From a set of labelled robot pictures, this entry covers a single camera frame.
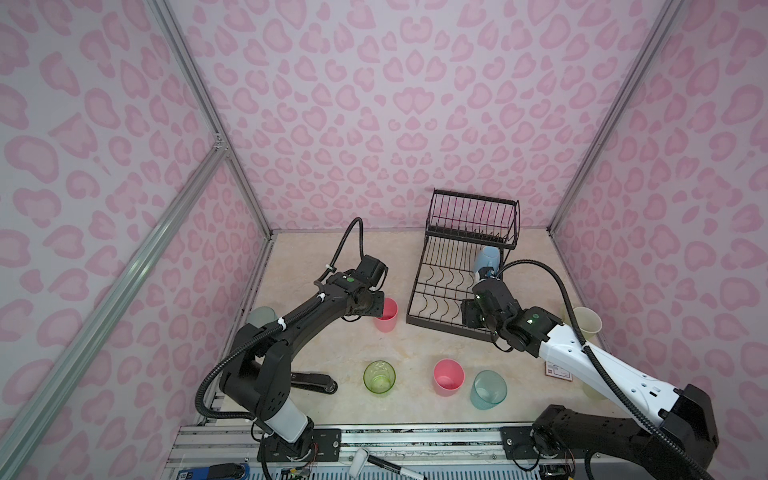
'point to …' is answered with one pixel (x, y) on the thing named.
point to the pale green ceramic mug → (588, 321)
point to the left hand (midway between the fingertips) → (376, 304)
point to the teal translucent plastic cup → (488, 390)
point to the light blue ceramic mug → (489, 256)
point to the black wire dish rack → (469, 237)
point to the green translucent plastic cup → (379, 376)
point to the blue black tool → (222, 471)
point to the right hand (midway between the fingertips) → (470, 307)
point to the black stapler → (319, 382)
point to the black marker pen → (362, 457)
